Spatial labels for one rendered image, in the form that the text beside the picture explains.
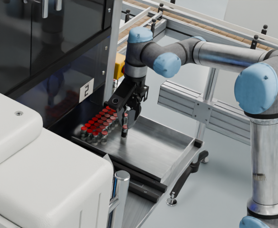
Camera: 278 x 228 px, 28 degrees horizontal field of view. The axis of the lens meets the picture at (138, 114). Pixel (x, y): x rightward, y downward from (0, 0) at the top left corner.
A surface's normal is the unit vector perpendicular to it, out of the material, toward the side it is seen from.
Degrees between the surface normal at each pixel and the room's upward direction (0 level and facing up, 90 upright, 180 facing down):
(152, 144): 0
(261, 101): 83
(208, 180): 0
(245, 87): 83
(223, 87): 90
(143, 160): 0
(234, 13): 90
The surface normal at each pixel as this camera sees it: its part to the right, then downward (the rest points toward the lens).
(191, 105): -0.47, 0.45
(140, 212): 0.13, -0.81
